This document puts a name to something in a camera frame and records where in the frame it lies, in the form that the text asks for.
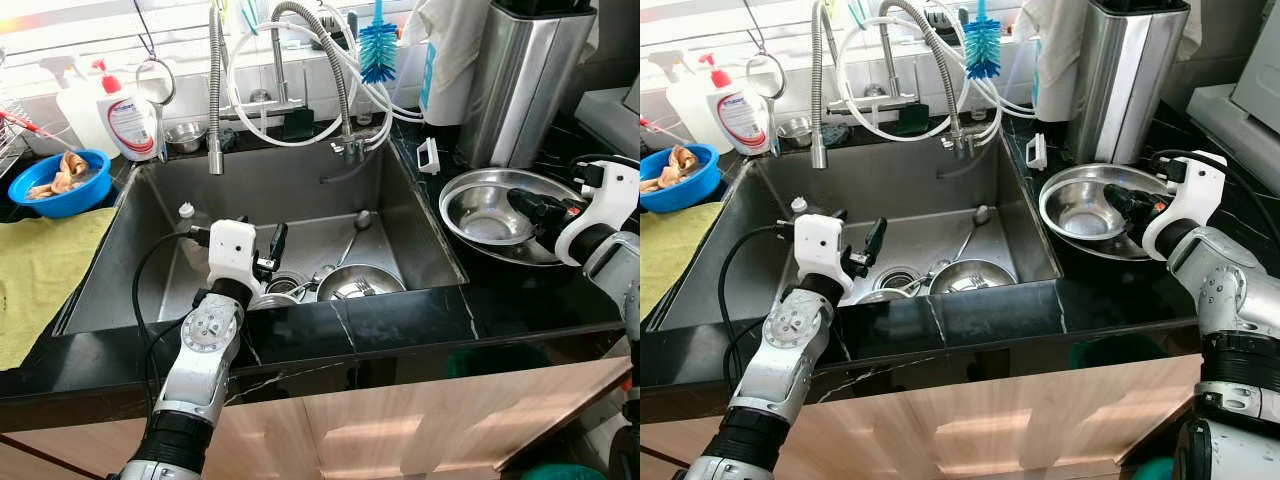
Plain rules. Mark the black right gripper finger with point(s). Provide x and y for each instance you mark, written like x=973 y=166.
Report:
x=525 y=198
x=535 y=220
x=1120 y=195
x=1128 y=217

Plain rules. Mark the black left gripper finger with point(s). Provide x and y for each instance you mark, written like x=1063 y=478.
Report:
x=877 y=240
x=278 y=245

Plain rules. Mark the steel bowl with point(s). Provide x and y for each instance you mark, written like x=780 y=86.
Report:
x=970 y=280
x=360 y=285
x=480 y=215
x=1080 y=210

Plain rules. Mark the steel spoon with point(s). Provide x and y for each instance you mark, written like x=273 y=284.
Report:
x=982 y=213
x=932 y=270
x=363 y=218
x=320 y=275

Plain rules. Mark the large steel plate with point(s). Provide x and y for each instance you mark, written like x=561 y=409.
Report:
x=530 y=182
x=1130 y=250

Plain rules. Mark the sink drain strainer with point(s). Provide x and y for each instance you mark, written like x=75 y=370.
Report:
x=893 y=280
x=285 y=287

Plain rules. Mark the stainless steel sink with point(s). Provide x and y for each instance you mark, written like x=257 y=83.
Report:
x=900 y=190
x=290 y=195

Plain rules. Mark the clear plastic bottle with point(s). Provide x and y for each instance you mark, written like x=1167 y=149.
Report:
x=798 y=210
x=188 y=225

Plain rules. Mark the small white plastic clip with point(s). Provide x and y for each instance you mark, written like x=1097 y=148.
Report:
x=435 y=157
x=1043 y=152

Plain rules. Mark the steel knife block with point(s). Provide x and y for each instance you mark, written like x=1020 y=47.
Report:
x=1120 y=90
x=520 y=90

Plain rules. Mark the white countertop appliance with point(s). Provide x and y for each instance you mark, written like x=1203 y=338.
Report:
x=610 y=120
x=1250 y=110

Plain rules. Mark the yellow-green cloth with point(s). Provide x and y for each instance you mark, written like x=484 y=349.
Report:
x=50 y=280
x=670 y=255

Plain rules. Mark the black sponge holder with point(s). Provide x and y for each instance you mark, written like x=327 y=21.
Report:
x=910 y=118
x=300 y=123

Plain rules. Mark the small steel cup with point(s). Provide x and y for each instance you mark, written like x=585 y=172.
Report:
x=186 y=135
x=796 y=130

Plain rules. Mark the blue plastic bowl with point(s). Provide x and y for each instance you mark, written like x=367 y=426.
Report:
x=80 y=198
x=700 y=192

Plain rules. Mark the round metal strainer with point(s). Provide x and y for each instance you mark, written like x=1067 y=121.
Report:
x=162 y=140
x=772 y=135

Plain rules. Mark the steel gooseneck faucet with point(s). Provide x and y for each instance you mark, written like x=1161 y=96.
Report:
x=950 y=105
x=343 y=110

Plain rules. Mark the steel spring faucet sprayer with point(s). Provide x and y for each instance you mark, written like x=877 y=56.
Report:
x=215 y=100
x=820 y=95

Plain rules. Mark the white hanging towel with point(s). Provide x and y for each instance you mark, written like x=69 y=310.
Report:
x=1055 y=50
x=450 y=50

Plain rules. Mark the white spray bottle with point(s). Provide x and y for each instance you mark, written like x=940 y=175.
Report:
x=78 y=105
x=688 y=100

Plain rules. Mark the white soap bottle red pump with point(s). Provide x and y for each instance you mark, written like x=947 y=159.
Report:
x=130 y=125
x=740 y=120

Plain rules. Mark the blue bottle brush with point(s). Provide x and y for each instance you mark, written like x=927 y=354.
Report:
x=982 y=48
x=378 y=50

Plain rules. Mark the green hanging hook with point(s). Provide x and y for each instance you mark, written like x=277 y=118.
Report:
x=247 y=15
x=857 y=12

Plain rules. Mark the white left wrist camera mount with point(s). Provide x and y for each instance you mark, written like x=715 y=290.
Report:
x=820 y=245
x=232 y=250

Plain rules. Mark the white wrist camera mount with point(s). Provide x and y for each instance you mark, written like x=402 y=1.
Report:
x=820 y=245
x=232 y=250
x=615 y=200
x=1200 y=190

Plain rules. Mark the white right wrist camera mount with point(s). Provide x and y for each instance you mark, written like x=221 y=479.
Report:
x=615 y=200
x=1200 y=190

